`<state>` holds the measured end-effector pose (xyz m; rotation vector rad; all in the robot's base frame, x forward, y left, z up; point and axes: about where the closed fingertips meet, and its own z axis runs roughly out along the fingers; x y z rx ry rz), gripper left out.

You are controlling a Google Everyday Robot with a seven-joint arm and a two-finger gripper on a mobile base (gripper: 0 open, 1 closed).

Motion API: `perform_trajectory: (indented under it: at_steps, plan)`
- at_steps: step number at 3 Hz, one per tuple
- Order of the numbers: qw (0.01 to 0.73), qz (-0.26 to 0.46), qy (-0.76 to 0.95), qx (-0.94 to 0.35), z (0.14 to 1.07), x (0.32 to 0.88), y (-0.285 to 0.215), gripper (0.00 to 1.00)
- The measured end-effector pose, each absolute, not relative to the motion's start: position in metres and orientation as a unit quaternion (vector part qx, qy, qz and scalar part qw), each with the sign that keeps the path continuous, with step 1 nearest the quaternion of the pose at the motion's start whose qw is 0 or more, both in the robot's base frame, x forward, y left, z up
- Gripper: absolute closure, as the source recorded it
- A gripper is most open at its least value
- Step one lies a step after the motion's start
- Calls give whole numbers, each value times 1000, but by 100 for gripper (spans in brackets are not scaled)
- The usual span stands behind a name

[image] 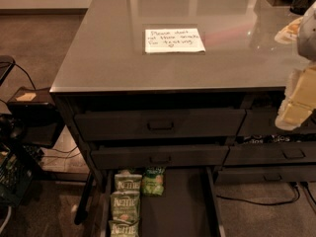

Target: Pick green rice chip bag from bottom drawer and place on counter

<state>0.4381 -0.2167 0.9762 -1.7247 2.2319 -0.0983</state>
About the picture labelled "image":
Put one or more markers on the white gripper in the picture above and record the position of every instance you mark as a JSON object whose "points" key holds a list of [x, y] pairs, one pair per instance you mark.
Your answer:
{"points": [[308, 34]]}

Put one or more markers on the green rice chip bag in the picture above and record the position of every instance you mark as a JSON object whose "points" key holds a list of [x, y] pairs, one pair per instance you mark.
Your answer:
{"points": [[153, 181]]}

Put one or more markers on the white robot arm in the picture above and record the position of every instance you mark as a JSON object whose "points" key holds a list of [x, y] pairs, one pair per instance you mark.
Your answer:
{"points": [[302, 32]]}

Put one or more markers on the top right grey drawer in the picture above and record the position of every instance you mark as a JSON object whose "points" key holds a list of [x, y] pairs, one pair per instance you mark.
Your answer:
{"points": [[262, 122]]}

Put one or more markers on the grey drawer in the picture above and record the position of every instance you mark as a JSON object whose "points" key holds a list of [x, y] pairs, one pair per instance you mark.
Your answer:
{"points": [[262, 122], [299, 173], [154, 124], [160, 156], [272, 154]]}

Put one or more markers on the middle right grey drawer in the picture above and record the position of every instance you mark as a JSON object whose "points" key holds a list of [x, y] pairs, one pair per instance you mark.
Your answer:
{"points": [[272, 154]]}

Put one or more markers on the snack bags in right drawer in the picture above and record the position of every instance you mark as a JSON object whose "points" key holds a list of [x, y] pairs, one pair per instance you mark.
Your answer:
{"points": [[275, 138]]}

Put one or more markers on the bottom right grey drawer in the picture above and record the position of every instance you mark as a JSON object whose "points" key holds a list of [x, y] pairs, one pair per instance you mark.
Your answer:
{"points": [[299, 173]]}

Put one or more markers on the middle left grey drawer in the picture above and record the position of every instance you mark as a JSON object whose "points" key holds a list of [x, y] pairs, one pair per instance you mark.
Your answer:
{"points": [[160, 156]]}

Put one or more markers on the top left grey drawer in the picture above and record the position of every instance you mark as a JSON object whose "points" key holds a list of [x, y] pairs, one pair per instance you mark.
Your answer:
{"points": [[154, 124]]}

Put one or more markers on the open bottom left drawer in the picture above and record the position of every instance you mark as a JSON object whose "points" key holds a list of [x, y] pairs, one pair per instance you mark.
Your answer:
{"points": [[187, 208]]}

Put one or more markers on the top Kettle chip bag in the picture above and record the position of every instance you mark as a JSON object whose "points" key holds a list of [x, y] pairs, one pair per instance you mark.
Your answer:
{"points": [[128, 182]]}

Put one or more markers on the kettle chip bag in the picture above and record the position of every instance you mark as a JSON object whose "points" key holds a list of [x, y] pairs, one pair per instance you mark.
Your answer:
{"points": [[128, 182], [125, 206], [120, 228]]}

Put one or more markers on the middle Kettle chip bag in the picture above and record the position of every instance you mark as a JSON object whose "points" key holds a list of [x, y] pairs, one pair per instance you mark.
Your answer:
{"points": [[125, 206]]}

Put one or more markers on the bottom Kettle chip bag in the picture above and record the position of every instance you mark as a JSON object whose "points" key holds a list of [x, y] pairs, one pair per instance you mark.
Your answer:
{"points": [[120, 228]]}

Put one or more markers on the white handwritten paper note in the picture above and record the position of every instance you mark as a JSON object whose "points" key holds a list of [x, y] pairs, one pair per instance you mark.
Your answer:
{"points": [[173, 41]]}

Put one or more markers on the grey cabinet with glossy top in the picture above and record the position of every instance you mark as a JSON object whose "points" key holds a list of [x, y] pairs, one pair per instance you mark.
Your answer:
{"points": [[106, 68]]}

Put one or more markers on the black box with label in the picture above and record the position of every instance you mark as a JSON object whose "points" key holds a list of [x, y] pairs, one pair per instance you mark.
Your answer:
{"points": [[36, 109]]}

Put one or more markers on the dark green plastic crate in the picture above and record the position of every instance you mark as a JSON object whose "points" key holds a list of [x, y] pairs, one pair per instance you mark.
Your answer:
{"points": [[15, 178]]}

